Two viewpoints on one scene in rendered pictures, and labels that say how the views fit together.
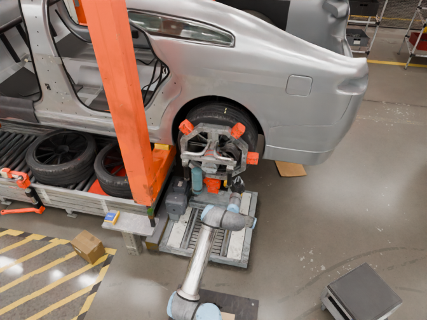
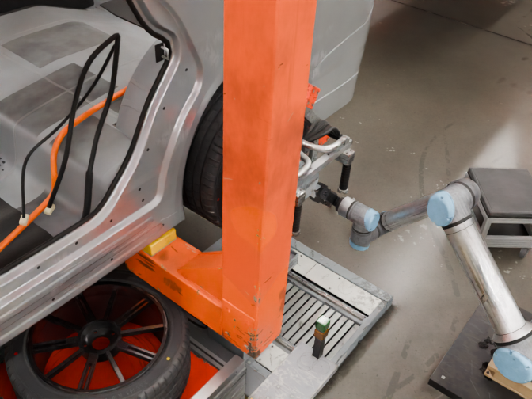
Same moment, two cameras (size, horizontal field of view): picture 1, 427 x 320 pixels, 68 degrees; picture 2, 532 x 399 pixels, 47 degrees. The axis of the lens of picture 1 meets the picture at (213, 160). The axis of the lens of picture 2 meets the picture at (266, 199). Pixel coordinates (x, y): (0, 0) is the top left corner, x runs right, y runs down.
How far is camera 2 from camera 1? 216 cm
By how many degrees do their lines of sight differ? 48
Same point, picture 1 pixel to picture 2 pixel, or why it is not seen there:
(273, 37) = not seen: outside the picture
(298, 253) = (390, 237)
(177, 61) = (199, 14)
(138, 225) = (300, 380)
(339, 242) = (393, 191)
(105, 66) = (288, 32)
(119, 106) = (286, 123)
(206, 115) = not seen: hidden behind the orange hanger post
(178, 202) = not seen: hidden behind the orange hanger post
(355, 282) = (495, 189)
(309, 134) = (350, 51)
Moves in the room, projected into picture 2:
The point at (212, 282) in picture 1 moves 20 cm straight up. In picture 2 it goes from (397, 359) to (405, 332)
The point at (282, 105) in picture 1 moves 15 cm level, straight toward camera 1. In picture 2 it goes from (328, 18) to (357, 30)
